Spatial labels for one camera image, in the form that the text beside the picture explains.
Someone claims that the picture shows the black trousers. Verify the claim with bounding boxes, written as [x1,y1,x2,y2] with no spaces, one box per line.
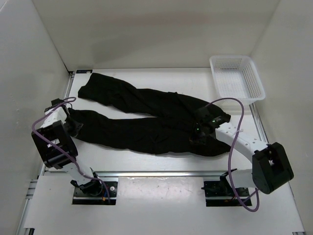
[68,73,230,157]

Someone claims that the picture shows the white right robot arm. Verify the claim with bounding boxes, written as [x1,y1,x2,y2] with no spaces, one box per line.
[191,116,294,196]

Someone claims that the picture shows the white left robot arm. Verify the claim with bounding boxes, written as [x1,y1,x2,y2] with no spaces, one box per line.
[31,105,104,196]

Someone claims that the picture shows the black corner label plate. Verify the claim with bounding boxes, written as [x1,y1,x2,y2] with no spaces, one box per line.
[76,70,93,74]

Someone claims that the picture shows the white perforated plastic basket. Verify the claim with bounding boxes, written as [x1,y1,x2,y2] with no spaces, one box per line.
[209,55,266,106]

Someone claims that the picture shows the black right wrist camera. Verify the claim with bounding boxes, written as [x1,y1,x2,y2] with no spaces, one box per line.
[194,107,216,122]

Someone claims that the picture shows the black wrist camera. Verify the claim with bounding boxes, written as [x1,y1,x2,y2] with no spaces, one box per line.
[194,107,216,122]
[49,98,64,109]

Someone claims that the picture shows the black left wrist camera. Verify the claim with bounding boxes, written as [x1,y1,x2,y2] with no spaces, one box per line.
[49,98,64,109]

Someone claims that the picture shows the aluminium left frame rail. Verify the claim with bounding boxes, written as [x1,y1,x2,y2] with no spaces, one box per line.
[15,71,76,235]

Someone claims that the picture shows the aluminium front frame rail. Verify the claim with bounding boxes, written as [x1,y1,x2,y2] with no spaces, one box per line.
[36,171,281,178]

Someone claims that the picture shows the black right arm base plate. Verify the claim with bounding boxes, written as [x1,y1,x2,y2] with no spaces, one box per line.
[201,181,252,207]

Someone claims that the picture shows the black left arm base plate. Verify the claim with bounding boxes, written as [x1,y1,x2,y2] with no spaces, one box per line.
[70,180,118,206]

